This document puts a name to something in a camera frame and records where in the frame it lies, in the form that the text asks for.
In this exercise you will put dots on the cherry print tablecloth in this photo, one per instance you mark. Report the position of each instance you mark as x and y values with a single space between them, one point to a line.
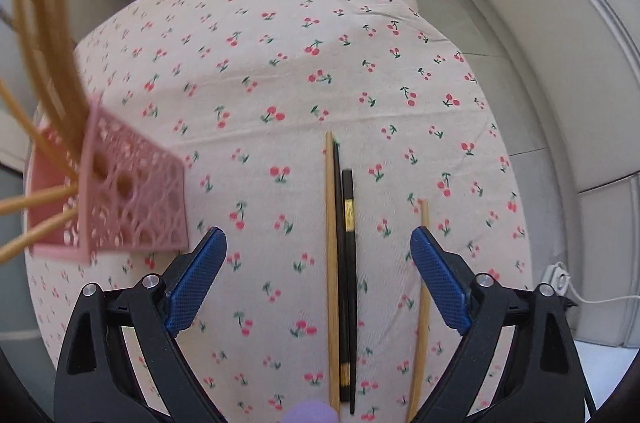
300 78

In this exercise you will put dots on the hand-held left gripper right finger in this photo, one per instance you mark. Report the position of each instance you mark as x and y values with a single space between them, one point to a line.
440 283

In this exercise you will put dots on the black chopstick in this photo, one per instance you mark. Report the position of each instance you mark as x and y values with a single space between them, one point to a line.
347 203
337 168

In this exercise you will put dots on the bunch of wooden chopsticks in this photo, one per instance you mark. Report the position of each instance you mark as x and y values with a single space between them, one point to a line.
60 68

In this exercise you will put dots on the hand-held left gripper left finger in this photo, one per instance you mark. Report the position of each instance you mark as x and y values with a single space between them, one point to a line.
195 283

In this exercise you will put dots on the white power strip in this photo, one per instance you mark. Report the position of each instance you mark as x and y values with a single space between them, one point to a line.
559 278

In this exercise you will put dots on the white drawer cabinet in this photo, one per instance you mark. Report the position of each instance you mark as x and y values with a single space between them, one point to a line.
565 53

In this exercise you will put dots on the pink perforated utensil basket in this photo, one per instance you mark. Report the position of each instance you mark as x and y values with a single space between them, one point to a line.
140 203

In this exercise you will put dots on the lavender rounded object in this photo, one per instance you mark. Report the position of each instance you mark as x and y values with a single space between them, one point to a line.
310 414

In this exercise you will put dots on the light wooden chopstick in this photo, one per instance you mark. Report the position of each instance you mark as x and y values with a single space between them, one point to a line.
331 253
419 353

